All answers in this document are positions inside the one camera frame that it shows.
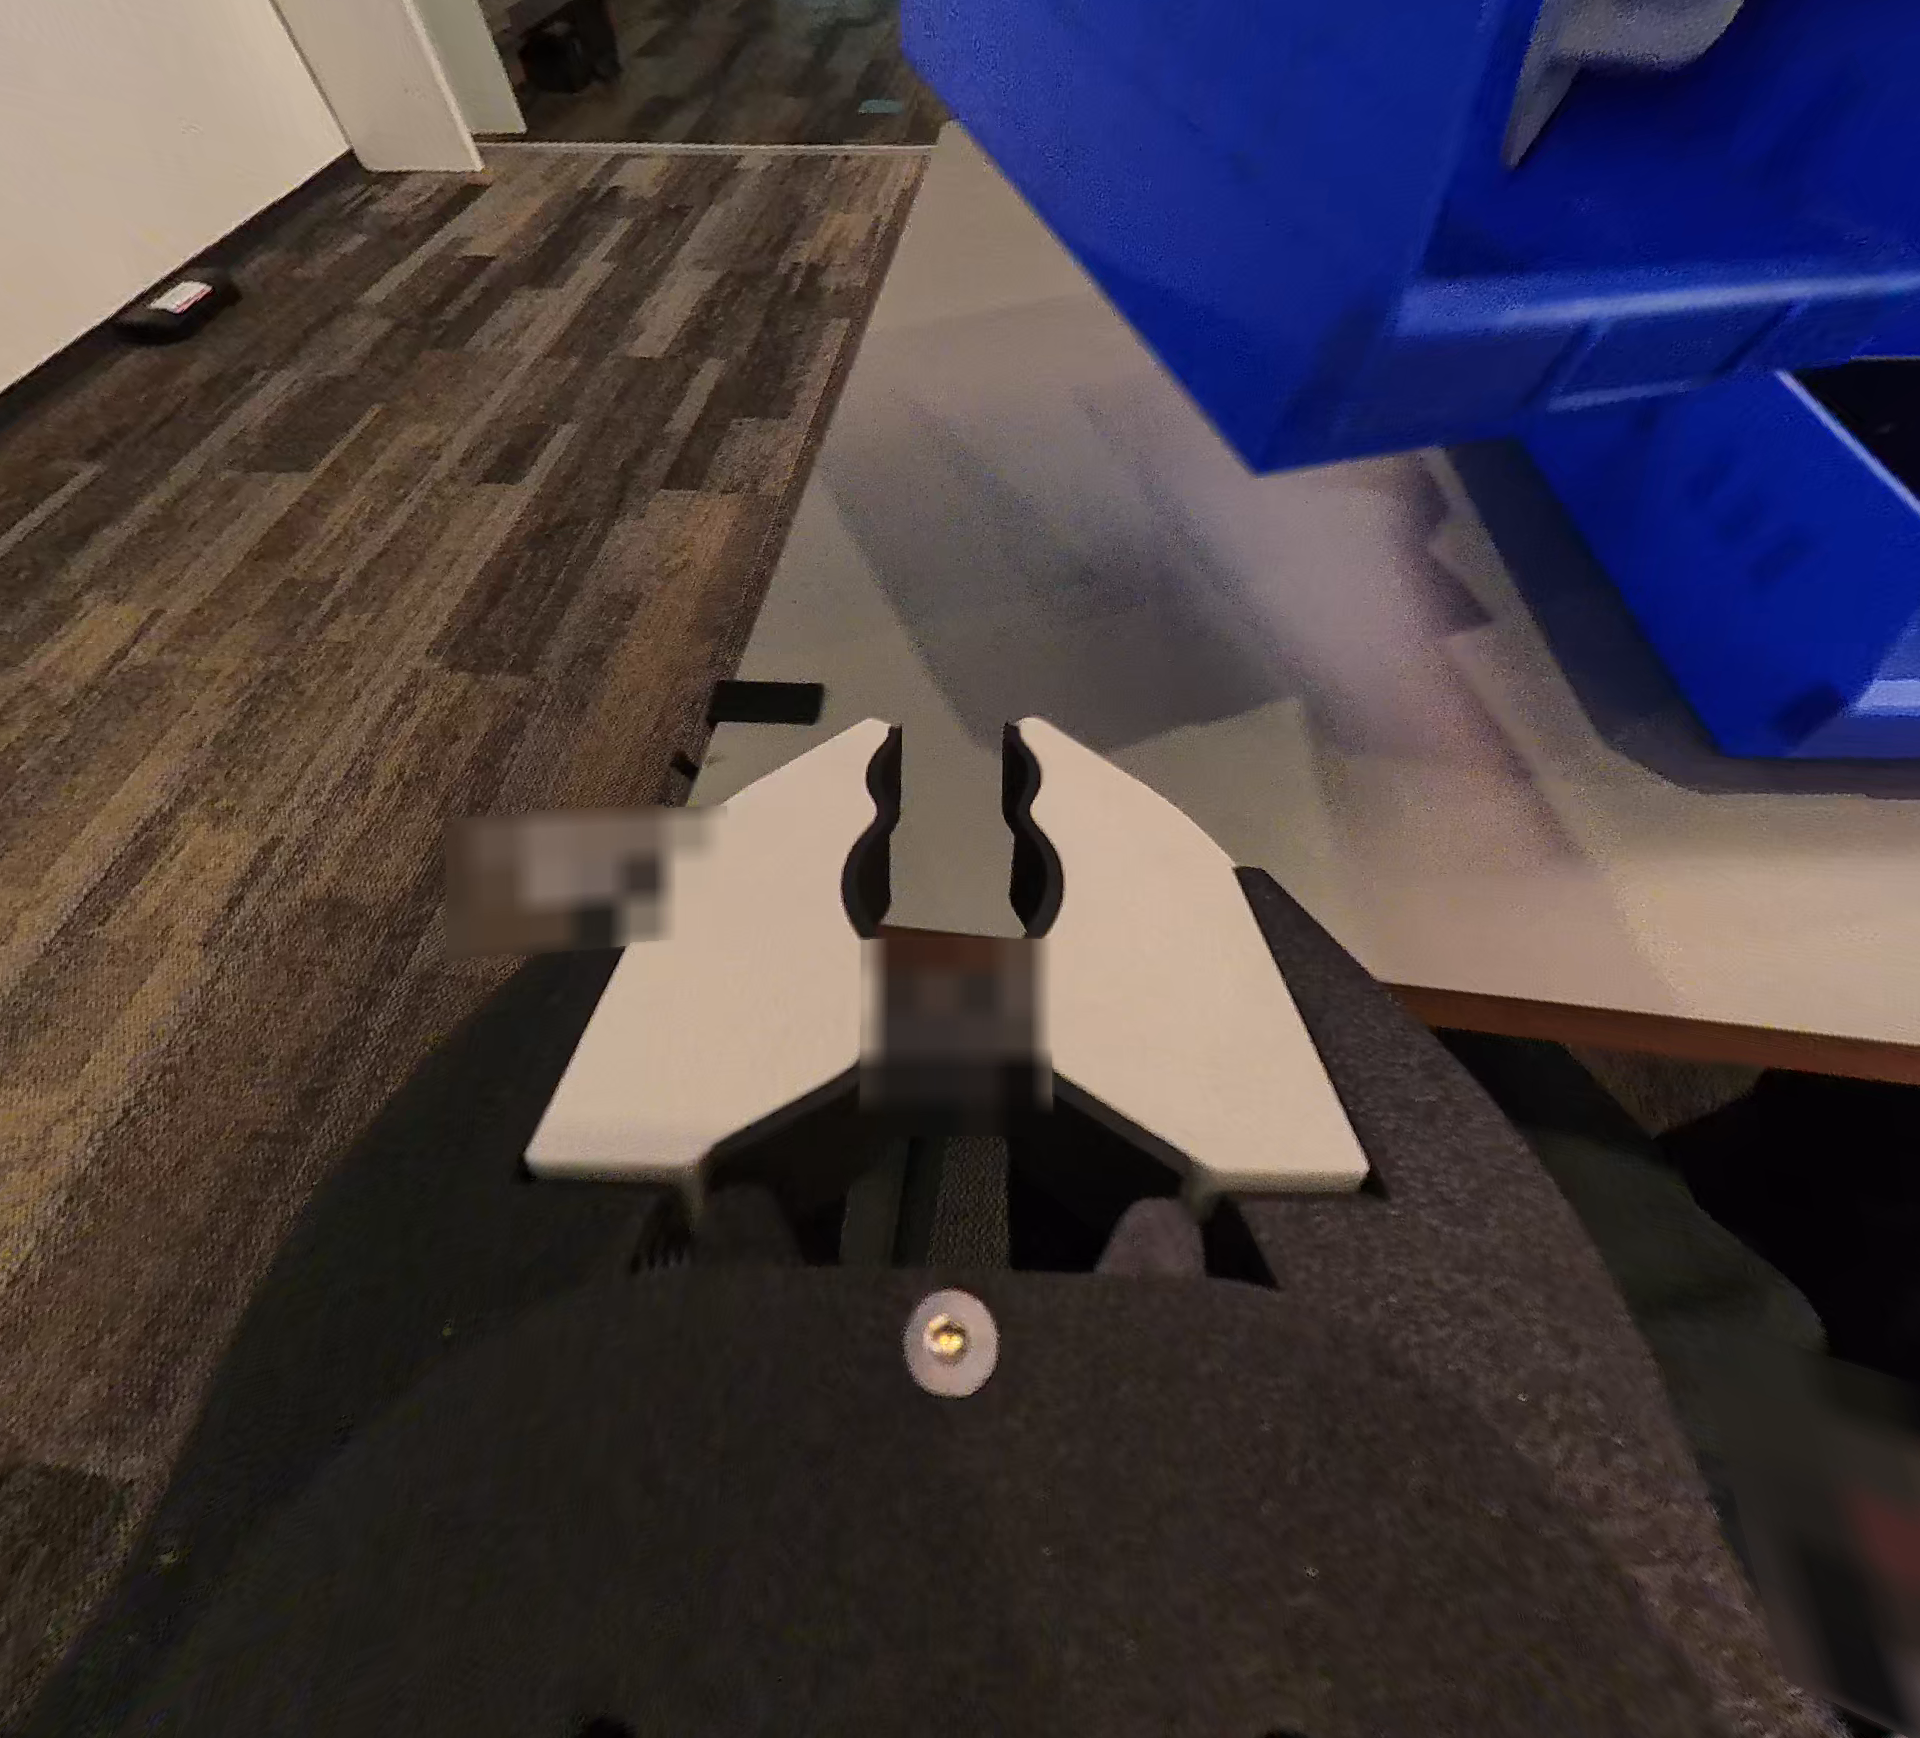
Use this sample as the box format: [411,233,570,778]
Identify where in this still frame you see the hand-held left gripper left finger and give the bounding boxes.
[523,720,907,1188]

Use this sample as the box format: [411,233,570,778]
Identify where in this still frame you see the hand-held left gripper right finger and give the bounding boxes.
[999,720,1374,1195]

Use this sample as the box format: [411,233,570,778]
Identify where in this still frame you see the blue plastic bin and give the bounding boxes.
[895,0,1920,474]
[1460,363,1920,761]

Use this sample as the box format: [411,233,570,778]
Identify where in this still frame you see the person's dark trousers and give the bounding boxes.
[1439,1026,1920,1738]

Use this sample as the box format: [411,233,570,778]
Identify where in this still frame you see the black floor box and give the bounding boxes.
[109,263,246,346]

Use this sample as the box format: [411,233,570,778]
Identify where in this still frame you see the black table bracket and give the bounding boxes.
[674,682,831,783]

